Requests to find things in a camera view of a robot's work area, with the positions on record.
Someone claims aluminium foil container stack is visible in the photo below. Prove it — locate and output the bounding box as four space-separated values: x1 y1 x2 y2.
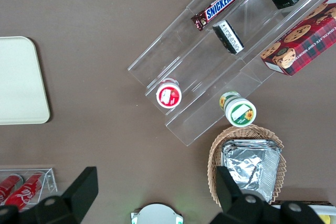
222 139 283 204

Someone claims red lid yogurt cup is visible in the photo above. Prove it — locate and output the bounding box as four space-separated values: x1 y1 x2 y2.
155 77 183 109

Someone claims green sunflower lid cup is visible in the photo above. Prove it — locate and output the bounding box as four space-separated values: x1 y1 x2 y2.
219 91 257 127

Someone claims clear acrylic stepped shelf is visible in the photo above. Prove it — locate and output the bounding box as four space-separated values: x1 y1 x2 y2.
128 0 336 147

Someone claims red tartan cookie box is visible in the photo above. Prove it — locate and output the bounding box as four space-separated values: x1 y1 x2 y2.
260 0 336 77

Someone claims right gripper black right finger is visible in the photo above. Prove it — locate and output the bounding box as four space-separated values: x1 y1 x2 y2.
209 165 323 224

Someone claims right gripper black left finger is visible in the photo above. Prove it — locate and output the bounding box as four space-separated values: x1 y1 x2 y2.
0 166 99 224

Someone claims white plastic snack bin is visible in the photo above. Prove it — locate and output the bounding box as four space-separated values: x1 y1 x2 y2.
271 200 336 224

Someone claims light woven wicker basket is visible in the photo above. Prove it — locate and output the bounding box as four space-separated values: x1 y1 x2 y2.
208 125 288 206

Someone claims cream plastic tray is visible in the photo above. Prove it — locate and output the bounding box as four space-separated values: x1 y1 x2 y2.
0 36 51 125

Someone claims yellow snack pack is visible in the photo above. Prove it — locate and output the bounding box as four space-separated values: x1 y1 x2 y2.
319 215 336 224

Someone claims clear acrylic bottle rack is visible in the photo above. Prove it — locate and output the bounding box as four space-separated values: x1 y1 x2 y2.
0 166 58 209

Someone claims Snickers chocolate bar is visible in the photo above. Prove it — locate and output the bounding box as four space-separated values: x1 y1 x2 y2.
191 0 245 31

